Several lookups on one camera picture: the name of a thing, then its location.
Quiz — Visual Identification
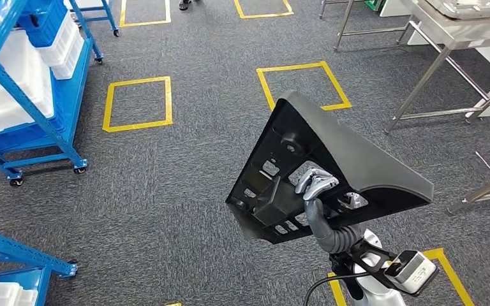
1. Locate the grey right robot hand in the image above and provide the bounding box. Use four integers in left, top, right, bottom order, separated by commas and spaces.
295, 168, 369, 253

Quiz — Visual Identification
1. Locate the black plastic plate part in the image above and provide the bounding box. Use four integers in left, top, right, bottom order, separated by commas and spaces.
225, 89, 434, 245

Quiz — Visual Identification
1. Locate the stainless steel workbench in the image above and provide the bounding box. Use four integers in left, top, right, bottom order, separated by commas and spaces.
383, 0, 490, 135

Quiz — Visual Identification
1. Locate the blue metal shelf rack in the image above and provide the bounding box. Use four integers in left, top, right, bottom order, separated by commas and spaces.
0, 0, 104, 187
65, 0, 120, 38
0, 226, 79, 306

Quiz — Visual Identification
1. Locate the stainless steel table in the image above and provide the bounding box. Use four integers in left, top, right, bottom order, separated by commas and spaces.
318, 0, 417, 52
447, 168, 490, 215

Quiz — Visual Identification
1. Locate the white cabinet panel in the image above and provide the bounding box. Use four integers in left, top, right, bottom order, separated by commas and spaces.
379, 0, 453, 47

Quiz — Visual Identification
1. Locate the grey metal fixture plate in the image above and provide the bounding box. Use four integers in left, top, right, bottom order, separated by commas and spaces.
424, 0, 490, 20

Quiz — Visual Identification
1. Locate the blue plastic bin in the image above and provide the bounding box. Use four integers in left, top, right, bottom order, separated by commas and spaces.
17, 0, 69, 48

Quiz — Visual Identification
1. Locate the large white plastic bin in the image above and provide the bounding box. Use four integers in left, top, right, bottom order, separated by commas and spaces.
0, 29, 56, 138

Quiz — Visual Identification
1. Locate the black cable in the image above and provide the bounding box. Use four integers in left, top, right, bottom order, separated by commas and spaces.
303, 272, 381, 306

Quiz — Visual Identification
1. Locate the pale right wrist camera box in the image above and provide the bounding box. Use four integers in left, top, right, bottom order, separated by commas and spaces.
383, 250, 438, 295

